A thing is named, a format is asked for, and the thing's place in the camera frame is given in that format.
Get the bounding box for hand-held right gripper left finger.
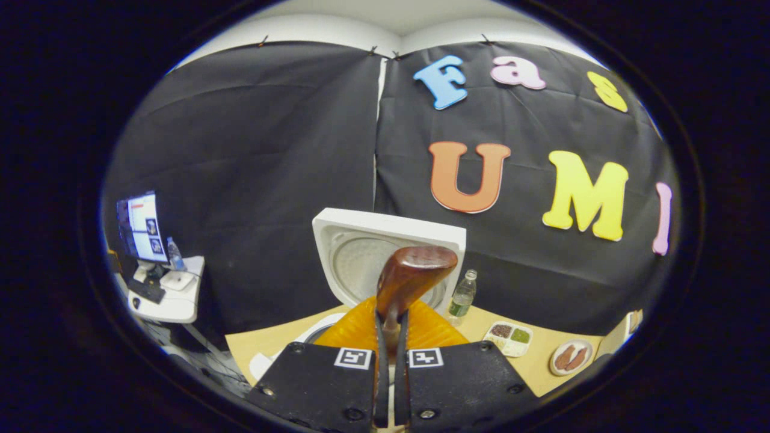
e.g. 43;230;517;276
245;296;389;431

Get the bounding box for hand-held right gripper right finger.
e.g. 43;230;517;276
394;299;539;433

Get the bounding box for brown wooden spoon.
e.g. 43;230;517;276
376;245;459;355

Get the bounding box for white rice cooker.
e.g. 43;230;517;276
250;207;467;382

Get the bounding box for clear plastic water bottle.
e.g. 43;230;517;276
448;269;478;327

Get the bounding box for white divided grain dish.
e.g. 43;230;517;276
484;321;534;358

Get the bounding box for white round plate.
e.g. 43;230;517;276
549;339;594;377

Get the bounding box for white toaster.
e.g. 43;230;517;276
596;310;643;361

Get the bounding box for small white box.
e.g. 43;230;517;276
159;271;194;291

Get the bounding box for black keyboard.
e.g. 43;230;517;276
128;278;166;304

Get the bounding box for black backdrop cloth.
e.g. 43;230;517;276
102;39;683;337

